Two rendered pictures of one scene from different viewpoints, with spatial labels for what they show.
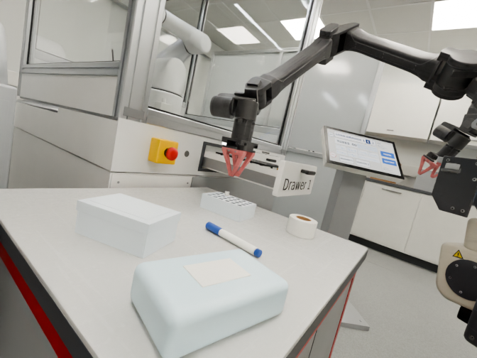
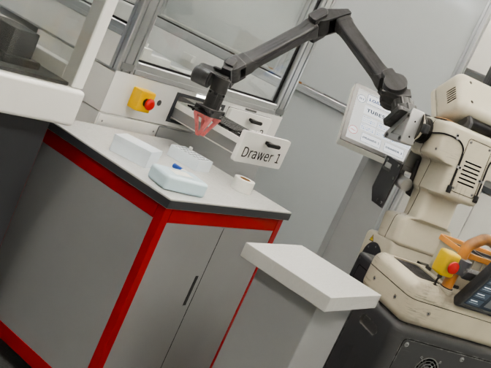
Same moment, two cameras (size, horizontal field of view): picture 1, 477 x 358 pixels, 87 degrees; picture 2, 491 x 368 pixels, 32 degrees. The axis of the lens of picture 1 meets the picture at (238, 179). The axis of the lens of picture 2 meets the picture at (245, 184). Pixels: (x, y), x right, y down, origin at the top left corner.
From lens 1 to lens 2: 213 cm
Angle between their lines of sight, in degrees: 4
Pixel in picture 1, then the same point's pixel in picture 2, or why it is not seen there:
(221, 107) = (200, 78)
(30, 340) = (93, 191)
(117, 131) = (112, 80)
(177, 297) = (169, 172)
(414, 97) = not seen: outside the picture
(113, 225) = (132, 150)
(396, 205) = not seen: outside the picture
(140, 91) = (136, 50)
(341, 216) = (353, 222)
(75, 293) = (128, 169)
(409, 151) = not seen: outside the picture
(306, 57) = (287, 41)
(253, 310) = (191, 188)
